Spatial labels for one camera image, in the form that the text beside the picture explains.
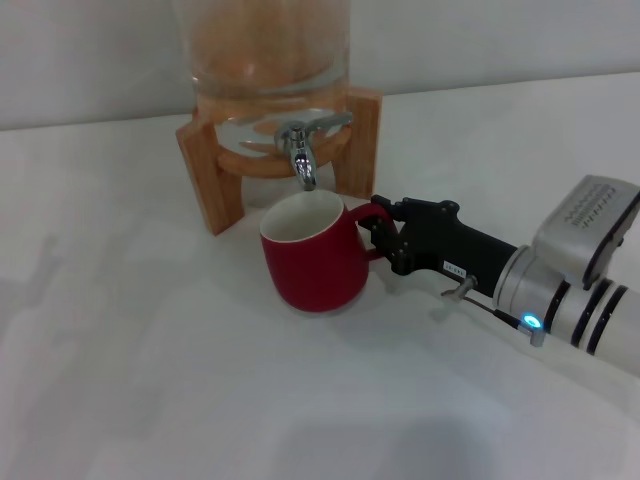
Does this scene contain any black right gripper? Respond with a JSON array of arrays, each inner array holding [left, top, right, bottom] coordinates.
[[368, 194, 519, 296]]

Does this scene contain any red ceramic cup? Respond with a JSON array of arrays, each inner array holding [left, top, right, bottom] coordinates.
[[258, 191, 402, 316]]

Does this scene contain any chrome dispenser faucet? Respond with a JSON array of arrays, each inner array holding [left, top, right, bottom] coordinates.
[[273, 111, 355, 193]]

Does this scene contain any wooden dispenser stand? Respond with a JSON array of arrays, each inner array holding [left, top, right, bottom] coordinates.
[[174, 85, 384, 237]]

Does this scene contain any glass water dispenser jar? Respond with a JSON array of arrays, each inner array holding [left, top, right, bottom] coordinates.
[[174, 0, 354, 162]]

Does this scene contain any thin black cable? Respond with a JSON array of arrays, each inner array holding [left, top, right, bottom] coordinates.
[[462, 294, 545, 347]]

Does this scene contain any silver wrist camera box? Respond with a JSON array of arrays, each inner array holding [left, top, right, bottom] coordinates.
[[531, 174, 640, 292]]

